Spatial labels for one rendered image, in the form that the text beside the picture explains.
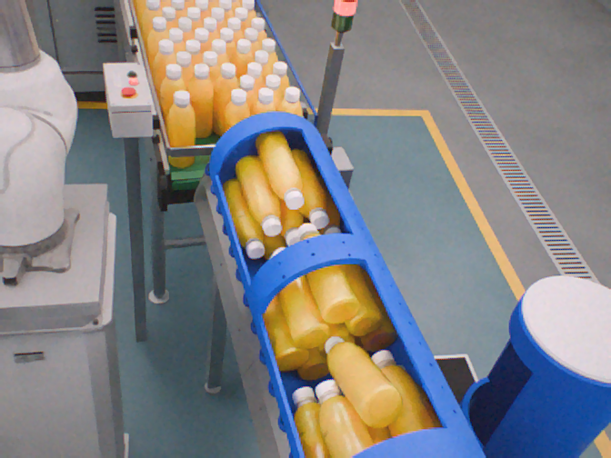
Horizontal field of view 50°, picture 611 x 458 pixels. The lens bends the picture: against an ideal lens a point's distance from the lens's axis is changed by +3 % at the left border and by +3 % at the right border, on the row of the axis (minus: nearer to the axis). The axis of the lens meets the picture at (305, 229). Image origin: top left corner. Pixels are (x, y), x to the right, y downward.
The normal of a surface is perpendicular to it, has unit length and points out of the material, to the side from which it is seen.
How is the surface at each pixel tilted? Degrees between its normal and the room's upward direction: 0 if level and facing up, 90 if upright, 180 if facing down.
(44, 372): 90
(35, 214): 87
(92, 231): 4
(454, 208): 0
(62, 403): 90
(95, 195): 4
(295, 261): 31
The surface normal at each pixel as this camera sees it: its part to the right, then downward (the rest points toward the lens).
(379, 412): 0.31, 0.25
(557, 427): -0.25, 0.65
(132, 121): 0.29, 0.69
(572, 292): 0.14, -0.72
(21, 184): 0.55, 0.45
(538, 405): -0.59, 0.50
